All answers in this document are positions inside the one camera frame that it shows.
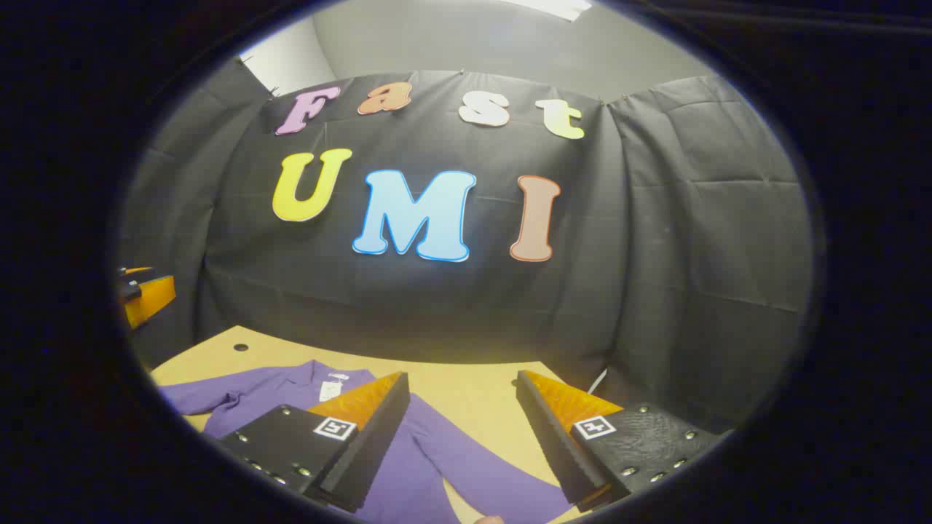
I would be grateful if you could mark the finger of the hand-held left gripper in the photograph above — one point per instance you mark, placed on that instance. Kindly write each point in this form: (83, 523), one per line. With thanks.
(149, 298)

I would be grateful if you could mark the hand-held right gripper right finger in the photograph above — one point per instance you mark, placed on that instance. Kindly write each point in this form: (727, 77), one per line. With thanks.
(553, 444)

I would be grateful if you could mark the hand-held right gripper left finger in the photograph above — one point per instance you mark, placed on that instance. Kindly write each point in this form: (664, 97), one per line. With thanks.
(371, 451)

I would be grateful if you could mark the purple knit cardigan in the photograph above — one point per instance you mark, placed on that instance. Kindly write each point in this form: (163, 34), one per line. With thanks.
(437, 466)

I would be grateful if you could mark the black backdrop cloth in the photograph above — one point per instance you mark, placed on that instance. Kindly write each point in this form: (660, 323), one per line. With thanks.
(655, 255)

